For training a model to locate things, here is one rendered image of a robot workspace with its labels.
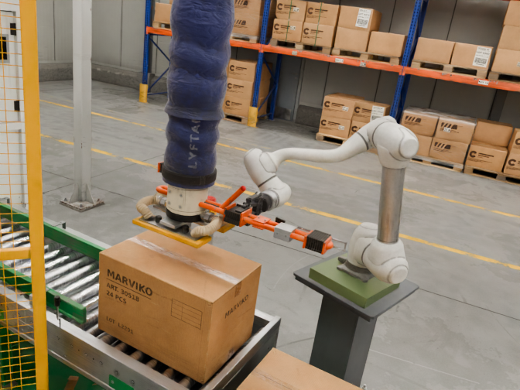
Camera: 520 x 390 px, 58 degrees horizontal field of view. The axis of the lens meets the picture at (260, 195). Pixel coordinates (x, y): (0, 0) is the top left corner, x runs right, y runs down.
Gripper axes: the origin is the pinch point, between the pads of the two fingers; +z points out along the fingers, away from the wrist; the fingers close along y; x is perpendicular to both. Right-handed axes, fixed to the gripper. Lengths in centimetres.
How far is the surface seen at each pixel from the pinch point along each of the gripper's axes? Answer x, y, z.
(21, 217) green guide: 170, 63, -25
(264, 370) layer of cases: -20, 69, -3
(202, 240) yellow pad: 10.9, 11.1, 10.0
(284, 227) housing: -19.6, -1.6, 1.4
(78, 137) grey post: 272, 54, -164
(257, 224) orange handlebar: -8.9, -0.2, 3.0
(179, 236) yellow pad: 19.5, 11.1, 13.4
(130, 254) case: 46, 29, 12
